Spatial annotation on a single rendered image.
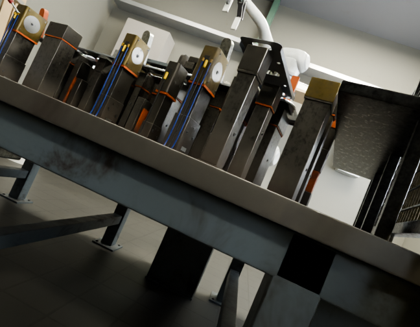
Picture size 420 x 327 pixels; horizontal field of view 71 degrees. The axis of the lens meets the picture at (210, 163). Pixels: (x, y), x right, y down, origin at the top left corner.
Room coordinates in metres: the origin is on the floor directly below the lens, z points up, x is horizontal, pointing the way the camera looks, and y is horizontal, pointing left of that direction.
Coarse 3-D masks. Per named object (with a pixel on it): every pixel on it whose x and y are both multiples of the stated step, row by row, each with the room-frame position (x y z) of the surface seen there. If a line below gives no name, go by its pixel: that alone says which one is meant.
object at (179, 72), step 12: (168, 72) 0.95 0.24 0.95; (180, 72) 0.96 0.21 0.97; (168, 84) 0.94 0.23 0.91; (180, 84) 0.98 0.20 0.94; (156, 96) 0.94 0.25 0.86; (168, 96) 0.95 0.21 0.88; (156, 108) 0.95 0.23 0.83; (168, 108) 0.99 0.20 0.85; (156, 120) 0.96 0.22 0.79; (144, 132) 0.95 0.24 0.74; (156, 132) 0.98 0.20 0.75
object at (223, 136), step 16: (256, 48) 0.62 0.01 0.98; (240, 64) 0.63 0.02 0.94; (256, 64) 0.61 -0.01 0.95; (240, 80) 0.63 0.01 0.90; (256, 80) 0.63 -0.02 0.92; (240, 96) 0.62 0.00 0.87; (224, 112) 0.63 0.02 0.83; (240, 112) 0.62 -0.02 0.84; (224, 128) 0.62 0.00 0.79; (208, 144) 0.63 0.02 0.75; (224, 144) 0.62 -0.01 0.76; (208, 160) 0.62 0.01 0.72; (224, 160) 0.64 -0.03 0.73
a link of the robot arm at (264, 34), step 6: (246, 0) 1.61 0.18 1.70; (246, 6) 1.63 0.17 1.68; (252, 6) 1.63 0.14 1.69; (252, 12) 1.64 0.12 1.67; (258, 12) 1.64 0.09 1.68; (252, 18) 1.67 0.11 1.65; (258, 18) 1.65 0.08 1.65; (264, 18) 1.67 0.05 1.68; (258, 24) 1.67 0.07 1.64; (264, 24) 1.67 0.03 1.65; (258, 30) 1.72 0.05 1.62; (264, 30) 1.69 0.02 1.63; (264, 36) 1.72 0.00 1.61; (270, 36) 1.73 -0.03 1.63; (270, 48) 1.77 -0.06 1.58
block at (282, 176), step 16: (320, 80) 0.79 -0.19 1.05; (304, 96) 0.80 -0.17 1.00; (320, 96) 0.78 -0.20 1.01; (336, 96) 0.78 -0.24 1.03; (304, 112) 0.80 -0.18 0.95; (320, 112) 0.78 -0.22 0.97; (304, 128) 0.79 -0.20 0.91; (320, 128) 0.77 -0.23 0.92; (288, 144) 0.80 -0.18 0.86; (304, 144) 0.78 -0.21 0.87; (288, 160) 0.79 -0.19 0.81; (304, 160) 0.78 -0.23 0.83; (272, 176) 0.80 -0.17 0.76; (288, 176) 0.78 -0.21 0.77; (304, 176) 0.83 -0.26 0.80; (288, 192) 0.78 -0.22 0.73
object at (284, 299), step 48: (0, 144) 0.54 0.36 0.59; (48, 144) 0.53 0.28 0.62; (96, 144) 0.52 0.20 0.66; (96, 192) 0.51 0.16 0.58; (144, 192) 0.50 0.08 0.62; (192, 192) 0.49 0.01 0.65; (0, 240) 1.03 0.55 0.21; (96, 240) 2.00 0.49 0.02; (240, 240) 0.47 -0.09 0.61; (288, 240) 0.46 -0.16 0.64; (288, 288) 0.46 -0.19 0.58; (336, 288) 0.45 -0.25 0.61; (384, 288) 0.44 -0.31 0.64
